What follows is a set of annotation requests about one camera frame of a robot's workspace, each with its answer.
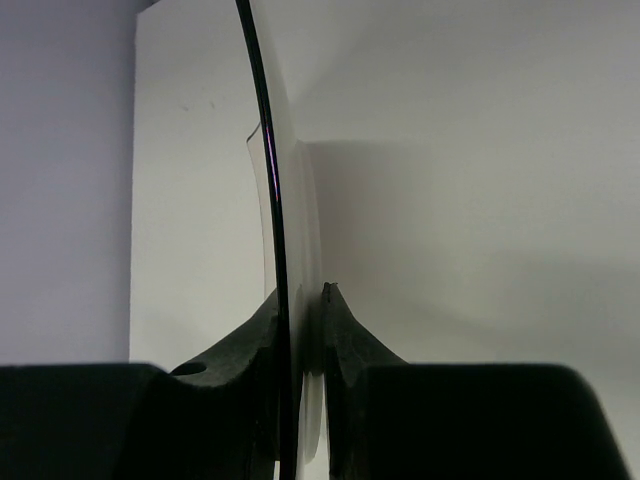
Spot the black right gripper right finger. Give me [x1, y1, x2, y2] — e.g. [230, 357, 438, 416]
[322, 284, 629, 479]

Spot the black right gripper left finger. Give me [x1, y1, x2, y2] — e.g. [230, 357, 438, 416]
[1, 296, 279, 479]

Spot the white square plate black rim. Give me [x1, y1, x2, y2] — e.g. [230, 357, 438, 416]
[236, 1, 323, 479]

